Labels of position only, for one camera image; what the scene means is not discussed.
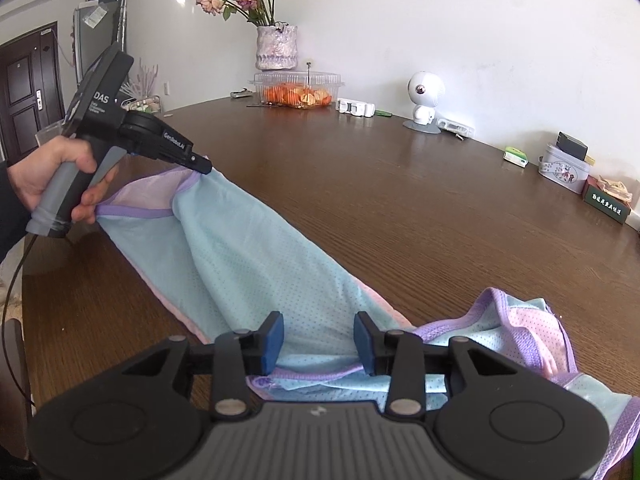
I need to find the pink blue mesh garment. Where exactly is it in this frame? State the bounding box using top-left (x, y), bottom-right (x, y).
top-left (96, 169), bottom-right (639, 479)

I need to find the person left hand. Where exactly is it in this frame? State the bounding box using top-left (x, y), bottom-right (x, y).
top-left (8, 136), bottom-right (118, 223)

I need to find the dark wooden door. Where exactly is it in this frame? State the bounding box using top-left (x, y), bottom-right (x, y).
top-left (0, 23), bottom-right (64, 164)

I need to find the plastic box of oranges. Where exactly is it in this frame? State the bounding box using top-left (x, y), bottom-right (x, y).
top-left (252, 70), bottom-right (343, 110)

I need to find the purple flower vase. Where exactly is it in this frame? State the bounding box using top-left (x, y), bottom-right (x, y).
top-left (255, 23), bottom-right (298, 70)

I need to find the white small plug device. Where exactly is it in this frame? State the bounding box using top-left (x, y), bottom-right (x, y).
top-left (336, 98), bottom-right (375, 118)

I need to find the green tissue pack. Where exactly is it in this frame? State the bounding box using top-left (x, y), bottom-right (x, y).
top-left (503, 146), bottom-right (528, 168)

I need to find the white rectangular device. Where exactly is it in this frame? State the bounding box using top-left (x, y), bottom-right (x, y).
top-left (437, 117), bottom-right (475, 139)

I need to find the grey cartoon tin box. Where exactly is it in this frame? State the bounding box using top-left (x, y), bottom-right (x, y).
top-left (538, 144), bottom-right (590, 195)

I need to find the red green tea box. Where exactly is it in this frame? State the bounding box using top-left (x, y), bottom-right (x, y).
top-left (582, 176), bottom-right (631, 224)

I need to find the black charger block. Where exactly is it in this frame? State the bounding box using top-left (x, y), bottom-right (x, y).
top-left (555, 131), bottom-right (588, 162)

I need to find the beige dental mould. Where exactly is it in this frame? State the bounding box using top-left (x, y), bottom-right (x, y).
top-left (597, 176), bottom-right (634, 207)

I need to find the white robot figurine camera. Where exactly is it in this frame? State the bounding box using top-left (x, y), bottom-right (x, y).
top-left (402, 72), bottom-right (440, 134)

